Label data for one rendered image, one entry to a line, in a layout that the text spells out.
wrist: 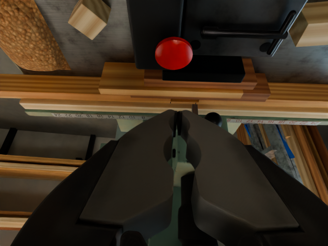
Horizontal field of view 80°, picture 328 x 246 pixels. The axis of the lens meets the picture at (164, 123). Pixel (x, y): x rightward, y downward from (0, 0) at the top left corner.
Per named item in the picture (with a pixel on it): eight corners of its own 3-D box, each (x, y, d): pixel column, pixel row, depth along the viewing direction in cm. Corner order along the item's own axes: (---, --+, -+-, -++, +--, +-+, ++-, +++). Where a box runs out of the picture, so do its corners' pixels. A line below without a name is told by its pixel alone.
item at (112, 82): (237, 66, 33) (243, 93, 30) (235, 71, 34) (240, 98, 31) (104, 61, 33) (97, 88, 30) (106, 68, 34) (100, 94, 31)
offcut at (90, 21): (96, 25, 27) (92, 40, 25) (74, 7, 25) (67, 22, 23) (111, 8, 25) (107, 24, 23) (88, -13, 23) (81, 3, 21)
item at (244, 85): (251, 58, 31) (257, 82, 29) (247, 66, 33) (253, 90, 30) (146, 54, 31) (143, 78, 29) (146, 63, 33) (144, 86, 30)
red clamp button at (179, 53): (194, 34, 15) (195, 43, 14) (189, 64, 17) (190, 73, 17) (154, 33, 15) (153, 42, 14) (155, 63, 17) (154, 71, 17)
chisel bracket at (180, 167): (225, 106, 28) (234, 164, 24) (205, 145, 40) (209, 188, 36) (173, 104, 28) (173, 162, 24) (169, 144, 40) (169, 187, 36)
